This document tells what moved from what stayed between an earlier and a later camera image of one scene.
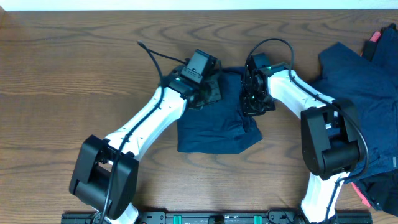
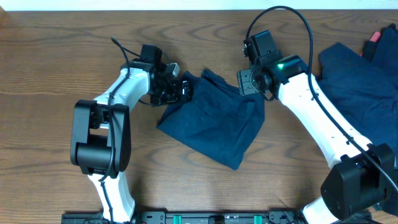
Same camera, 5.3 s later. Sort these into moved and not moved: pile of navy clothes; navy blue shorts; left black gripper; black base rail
Moved: navy blue shorts; left black gripper
Not moved: pile of navy clothes; black base rail
